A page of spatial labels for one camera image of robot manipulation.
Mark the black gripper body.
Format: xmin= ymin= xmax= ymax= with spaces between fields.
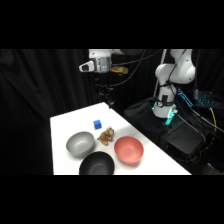
xmin=94 ymin=72 xmax=113 ymax=97

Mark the blue cube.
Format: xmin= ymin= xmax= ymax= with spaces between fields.
xmin=92 ymin=119 xmax=103 ymax=131

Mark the grey bowl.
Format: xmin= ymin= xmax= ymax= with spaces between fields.
xmin=65 ymin=131 xmax=96 ymax=158

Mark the pink bowl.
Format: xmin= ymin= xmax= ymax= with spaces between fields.
xmin=113 ymin=135 xmax=145 ymax=165

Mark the black bowl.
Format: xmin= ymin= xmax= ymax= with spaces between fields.
xmin=78 ymin=150 xmax=116 ymax=176

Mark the yellow orange tag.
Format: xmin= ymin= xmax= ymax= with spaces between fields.
xmin=111 ymin=66 xmax=130 ymax=75

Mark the tiger plush toy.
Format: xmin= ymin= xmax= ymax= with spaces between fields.
xmin=97 ymin=126 xmax=117 ymax=146

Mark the black curtain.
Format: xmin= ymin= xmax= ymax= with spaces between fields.
xmin=0 ymin=49 xmax=224 ymax=176

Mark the black robot stand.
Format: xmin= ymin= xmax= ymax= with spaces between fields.
xmin=123 ymin=97 xmax=206 ymax=156

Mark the blue electronic device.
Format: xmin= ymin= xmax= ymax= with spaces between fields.
xmin=176 ymin=87 xmax=220 ymax=108

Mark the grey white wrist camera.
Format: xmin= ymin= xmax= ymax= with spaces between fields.
xmin=78 ymin=60 xmax=97 ymax=73

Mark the black cable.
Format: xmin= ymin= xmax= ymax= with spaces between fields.
xmin=111 ymin=49 xmax=165 ymax=88

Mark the yellow cable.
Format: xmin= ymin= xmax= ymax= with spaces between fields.
xmin=208 ymin=106 xmax=218 ymax=133

